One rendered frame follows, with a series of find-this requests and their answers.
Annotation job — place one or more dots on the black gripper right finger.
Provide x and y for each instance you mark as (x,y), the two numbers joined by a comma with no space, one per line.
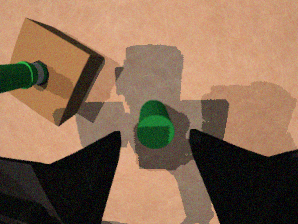
(242,185)

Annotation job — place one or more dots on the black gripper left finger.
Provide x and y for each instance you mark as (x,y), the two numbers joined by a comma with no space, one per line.
(74,190)

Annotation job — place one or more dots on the tan wooden block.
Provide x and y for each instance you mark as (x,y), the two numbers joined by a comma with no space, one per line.
(71,68)

